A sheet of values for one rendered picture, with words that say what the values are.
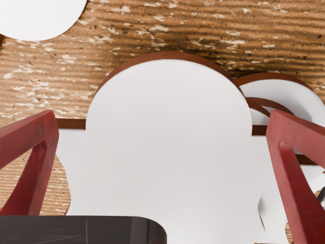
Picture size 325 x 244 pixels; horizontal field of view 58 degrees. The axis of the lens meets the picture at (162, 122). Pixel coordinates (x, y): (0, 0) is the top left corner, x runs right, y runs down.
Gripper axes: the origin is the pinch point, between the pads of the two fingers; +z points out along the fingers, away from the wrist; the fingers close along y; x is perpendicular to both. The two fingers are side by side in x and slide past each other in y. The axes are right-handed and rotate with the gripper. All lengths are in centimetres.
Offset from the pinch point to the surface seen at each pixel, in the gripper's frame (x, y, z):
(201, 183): 4.1, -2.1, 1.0
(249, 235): 10.2, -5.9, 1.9
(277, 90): 0.2, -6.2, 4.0
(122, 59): 0.2, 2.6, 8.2
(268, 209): 7.5, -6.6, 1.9
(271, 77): -0.4, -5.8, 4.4
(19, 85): 2.2, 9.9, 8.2
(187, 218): 7.1, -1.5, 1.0
